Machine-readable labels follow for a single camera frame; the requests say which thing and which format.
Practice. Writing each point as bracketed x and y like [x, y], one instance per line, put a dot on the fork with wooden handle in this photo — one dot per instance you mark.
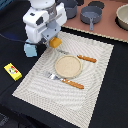
[69, 82]

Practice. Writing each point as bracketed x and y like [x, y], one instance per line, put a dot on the yellow butter box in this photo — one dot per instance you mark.
[13, 71]

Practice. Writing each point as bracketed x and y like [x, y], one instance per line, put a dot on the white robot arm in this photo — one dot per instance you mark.
[44, 20]

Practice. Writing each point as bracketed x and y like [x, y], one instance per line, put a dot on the cream bowl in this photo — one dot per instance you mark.
[122, 15]

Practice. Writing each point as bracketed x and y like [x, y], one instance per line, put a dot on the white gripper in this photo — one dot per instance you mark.
[44, 20]

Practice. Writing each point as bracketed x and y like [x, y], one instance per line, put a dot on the orange bread loaf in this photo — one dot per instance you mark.
[55, 42]

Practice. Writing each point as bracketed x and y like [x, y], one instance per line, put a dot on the grey cooking pot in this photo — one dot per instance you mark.
[71, 8]

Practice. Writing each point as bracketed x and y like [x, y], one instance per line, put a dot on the grey frying pan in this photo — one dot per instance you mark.
[91, 15]

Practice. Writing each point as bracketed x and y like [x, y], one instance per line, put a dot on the black stove burner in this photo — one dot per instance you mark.
[97, 3]

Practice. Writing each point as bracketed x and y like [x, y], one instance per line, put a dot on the knife with wooden handle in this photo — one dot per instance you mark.
[79, 56]

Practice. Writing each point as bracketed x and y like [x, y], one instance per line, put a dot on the beige woven placemat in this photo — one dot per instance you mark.
[59, 98]

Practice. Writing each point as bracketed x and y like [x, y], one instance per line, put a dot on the beige round plate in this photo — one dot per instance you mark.
[68, 66]

